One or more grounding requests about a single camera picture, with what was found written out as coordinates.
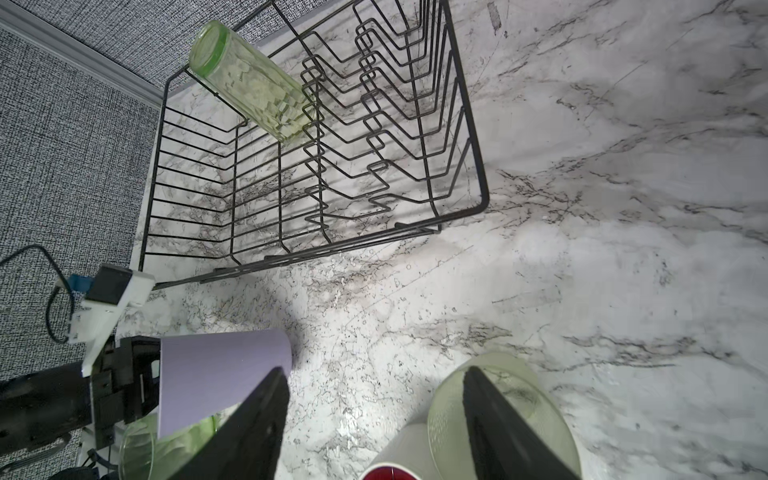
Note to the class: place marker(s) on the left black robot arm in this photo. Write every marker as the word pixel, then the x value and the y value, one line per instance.
pixel 40 408

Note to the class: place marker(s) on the black wire dish rack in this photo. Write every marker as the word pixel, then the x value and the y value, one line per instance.
pixel 389 150

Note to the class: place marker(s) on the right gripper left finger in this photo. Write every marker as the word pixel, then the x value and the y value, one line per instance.
pixel 248 445

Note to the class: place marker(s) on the lilac plastic cup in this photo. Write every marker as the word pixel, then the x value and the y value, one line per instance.
pixel 203 374

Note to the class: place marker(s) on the pale green translucent cup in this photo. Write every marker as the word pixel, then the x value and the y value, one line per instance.
pixel 447 429

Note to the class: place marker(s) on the red and white cup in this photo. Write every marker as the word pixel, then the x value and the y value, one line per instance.
pixel 407 456

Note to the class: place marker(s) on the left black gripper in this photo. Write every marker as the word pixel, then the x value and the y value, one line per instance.
pixel 123 385

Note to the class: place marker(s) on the tall green glass cup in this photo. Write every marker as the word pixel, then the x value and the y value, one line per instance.
pixel 250 81

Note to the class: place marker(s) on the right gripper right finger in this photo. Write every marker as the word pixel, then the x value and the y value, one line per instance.
pixel 503 445

